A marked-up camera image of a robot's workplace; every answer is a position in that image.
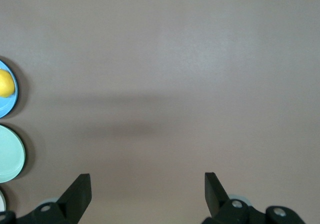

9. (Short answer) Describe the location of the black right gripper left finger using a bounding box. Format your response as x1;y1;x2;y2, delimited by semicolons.
0;173;92;224

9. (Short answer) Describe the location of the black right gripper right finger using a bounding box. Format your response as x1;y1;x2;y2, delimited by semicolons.
201;172;307;224

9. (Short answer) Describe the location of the yellow lemon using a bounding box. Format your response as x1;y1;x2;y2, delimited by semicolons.
0;68;16;98

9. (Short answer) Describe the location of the green round plate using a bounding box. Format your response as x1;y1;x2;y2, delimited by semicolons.
0;124;27;184

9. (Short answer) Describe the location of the blue round plate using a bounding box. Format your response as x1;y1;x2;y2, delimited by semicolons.
0;56;20;119

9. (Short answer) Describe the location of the beige round plate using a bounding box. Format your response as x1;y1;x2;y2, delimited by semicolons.
0;188;7;213

